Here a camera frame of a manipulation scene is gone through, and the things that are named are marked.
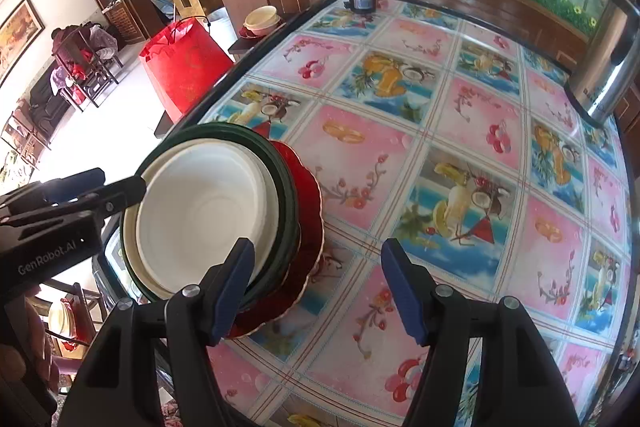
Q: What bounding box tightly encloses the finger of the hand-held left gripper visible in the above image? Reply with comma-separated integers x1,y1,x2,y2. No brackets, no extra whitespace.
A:
0,177,148,229
0,167,107,214

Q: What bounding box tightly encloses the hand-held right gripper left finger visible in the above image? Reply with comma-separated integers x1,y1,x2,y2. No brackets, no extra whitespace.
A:
57,238,257,427

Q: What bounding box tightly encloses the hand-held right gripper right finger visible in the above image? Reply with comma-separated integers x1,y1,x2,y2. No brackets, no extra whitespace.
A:
381,238,581,427

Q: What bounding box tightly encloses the cream disposable bowl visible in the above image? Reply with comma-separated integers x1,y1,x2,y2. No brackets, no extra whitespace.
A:
121,138,287,304

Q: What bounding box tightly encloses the dark green plastic bowl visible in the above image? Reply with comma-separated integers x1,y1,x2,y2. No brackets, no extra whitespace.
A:
131,123,302,312

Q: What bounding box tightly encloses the red gold-rimmed scalloped plate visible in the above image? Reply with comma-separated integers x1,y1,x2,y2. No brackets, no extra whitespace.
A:
224,139,327,341

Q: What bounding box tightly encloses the person's left hand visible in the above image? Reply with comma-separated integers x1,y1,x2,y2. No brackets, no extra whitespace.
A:
0,346,27,391

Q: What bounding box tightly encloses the cream plastic bowl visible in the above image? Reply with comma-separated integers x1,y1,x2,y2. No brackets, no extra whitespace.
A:
47,298,96,355
243,5,279,36

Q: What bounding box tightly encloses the black sofa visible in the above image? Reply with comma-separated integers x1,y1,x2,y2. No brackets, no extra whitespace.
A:
27,67,73,128

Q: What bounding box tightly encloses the dark wooden chair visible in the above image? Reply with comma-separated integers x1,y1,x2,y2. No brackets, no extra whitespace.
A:
52,24,123,112

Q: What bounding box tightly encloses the red gift bag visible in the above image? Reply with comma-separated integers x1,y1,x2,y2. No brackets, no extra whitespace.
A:
138,17,236,124

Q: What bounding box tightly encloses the fruit print tablecloth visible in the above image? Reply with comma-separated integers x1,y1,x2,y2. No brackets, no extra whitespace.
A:
165,0,633,427

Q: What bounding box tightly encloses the white waste bin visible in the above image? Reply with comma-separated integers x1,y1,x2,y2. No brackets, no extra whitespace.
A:
206,8,237,50

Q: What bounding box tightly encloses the dark wooden stool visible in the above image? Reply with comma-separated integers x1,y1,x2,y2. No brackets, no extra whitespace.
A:
228,27,290,60

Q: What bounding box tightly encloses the small red plate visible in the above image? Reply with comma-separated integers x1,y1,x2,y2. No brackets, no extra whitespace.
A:
238,24,287,40

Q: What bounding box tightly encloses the stainless steel thermos kettle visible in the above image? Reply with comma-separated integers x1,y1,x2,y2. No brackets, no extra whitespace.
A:
564,0,640,128

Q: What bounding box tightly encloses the framed wall painting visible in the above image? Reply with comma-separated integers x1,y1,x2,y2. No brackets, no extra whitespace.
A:
0,0,46,80

